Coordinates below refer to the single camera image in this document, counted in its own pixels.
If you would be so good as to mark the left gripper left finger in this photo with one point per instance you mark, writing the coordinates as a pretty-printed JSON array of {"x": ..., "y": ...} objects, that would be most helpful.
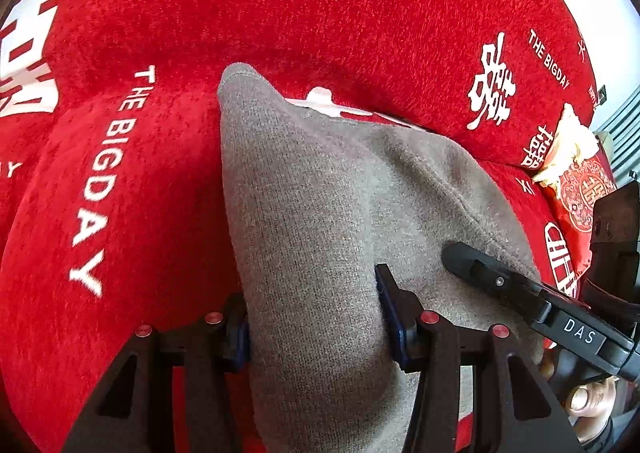
[{"x": 168, "y": 391}]

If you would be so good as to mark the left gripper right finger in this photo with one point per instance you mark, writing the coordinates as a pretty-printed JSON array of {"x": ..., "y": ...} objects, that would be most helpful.
[{"x": 478, "y": 391}]

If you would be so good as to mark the grey knit sweater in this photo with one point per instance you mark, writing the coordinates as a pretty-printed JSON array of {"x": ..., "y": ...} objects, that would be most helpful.
[{"x": 313, "y": 204}]

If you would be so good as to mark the person's right hand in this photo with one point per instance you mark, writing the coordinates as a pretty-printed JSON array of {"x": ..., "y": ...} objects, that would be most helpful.
[{"x": 587, "y": 395}]

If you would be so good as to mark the red embroidered wedding pillow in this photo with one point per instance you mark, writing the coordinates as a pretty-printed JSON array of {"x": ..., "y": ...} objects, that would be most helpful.
[{"x": 574, "y": 175}]

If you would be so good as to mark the red wedding bedspread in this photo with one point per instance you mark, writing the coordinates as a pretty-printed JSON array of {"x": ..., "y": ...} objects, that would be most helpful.
[{"x": 112, "y": 200}]

